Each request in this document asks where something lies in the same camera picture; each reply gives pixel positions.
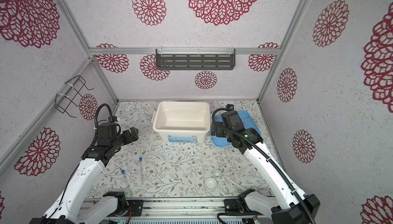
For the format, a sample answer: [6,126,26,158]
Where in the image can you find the blue plastic bin lid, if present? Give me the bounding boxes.
[210,110,261,147]

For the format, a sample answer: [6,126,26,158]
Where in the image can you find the white plastic storage bin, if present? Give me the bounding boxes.
[151,101,211,143]

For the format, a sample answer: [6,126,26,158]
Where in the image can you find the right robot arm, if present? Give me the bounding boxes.
[210,104,320,224]

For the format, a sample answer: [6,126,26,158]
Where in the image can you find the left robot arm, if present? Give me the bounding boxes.
[30,103,139,224]

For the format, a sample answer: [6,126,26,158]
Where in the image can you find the blue-capped test tube right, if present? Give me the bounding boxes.
[139,157,145,186]

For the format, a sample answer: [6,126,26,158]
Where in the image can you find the blue-capped test tube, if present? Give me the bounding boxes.
[139,157,145,186]
[121,169,133,197]

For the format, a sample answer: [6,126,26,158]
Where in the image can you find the blue-capped test tube left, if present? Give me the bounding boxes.
[121,169,133,197]

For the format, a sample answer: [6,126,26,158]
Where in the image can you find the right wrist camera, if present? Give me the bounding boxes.
[225,104,234,111]

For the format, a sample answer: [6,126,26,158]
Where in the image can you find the black wire wall rack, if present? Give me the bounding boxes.
[54,75,94,118]

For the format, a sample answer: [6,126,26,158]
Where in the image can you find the dark grey wall shelf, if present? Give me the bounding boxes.
[155,49,236,71]

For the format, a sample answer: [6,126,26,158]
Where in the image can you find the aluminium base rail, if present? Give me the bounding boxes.
[54,196,313,222]

